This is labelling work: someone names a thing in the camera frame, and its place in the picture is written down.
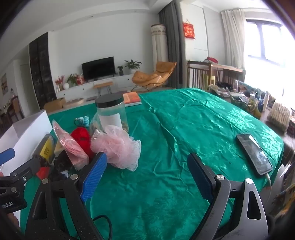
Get orange book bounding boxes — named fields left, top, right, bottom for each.
left=123, top=92, right=141, bottom=107

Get black cable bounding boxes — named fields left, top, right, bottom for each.
left=92, top=214, right=113, bottom=240

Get black smartphone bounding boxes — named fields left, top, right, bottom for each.
left=236, top=134, right=273, bottom=176

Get green potted plant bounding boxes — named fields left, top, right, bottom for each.
left=124, top=59, right=142, bottom=74

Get pink napkins plastic pack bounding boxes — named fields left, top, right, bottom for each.
left=52, top=120, right=89, bottom=171

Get white cardboard box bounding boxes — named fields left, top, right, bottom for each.
left=0, top=111, right=53, bottom=176

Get cream sheer curtain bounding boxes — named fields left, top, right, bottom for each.
left=221, top=8, right=246, bottom=69

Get green plant red flowers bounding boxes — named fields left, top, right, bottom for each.
left=67, top=73, right=85, bottom=87

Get black flat television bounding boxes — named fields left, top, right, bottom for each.
left=81, top=56, right=115, bottom=81

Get clear jar black lid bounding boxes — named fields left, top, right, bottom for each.
left=89, top=93, right=129, bottom=135

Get brown cardboard box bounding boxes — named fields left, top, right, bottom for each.
left=44, top=97, right=66, bottom=113

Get orange lounge chair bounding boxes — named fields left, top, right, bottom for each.
left=131, top=61, right=177, bottom=92

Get black beaded mesh fabric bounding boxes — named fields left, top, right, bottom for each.
left=49, top=150, right=73, bottom=181

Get white charging cable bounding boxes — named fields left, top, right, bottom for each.
left=264, top=172, right=273, bottom=204

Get pink mesh bath sponge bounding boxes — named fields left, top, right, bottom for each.
left=91, top=126, right=141, bottom=172

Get green satin tablecloth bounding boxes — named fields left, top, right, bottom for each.
left=86, top=88, right=284, bottom=239

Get small wooden bench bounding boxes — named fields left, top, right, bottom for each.
left=93, top=81, right=114, bottom=97

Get black display cabinet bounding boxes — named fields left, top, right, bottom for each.
left=29, top=32, right=56, bottom=109

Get white standing air conditioner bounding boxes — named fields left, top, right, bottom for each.
left=150, top=24, right=169, bottom=70

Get red wall hanging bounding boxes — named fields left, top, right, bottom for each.
left=183, top=22, right=195, bottom=39

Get black yellow bagged pack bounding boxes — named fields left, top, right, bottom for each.
left=32, top=133, right=55, bottom=167

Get small dark potted plant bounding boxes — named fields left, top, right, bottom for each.
left=117, top=66, right=124, bottom=76

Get white tv cabinet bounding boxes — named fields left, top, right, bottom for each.
left=56, top=75, right=135, bottom=101

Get teal striped small pouch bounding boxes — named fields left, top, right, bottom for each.
left=74, top=116, right=90, bottom=128

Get grey curtain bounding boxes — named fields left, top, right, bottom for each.
left=159, top=1, right=187, bottom=88

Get red flower bouquet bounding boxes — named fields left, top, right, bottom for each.
left=55, top=75, right=65, bottom=92

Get red yarn ball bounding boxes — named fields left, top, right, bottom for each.
left=70, top=127, right=95, bottom=162

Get white round vase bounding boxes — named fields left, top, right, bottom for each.
left=63, top=83, right=70, bottom=90

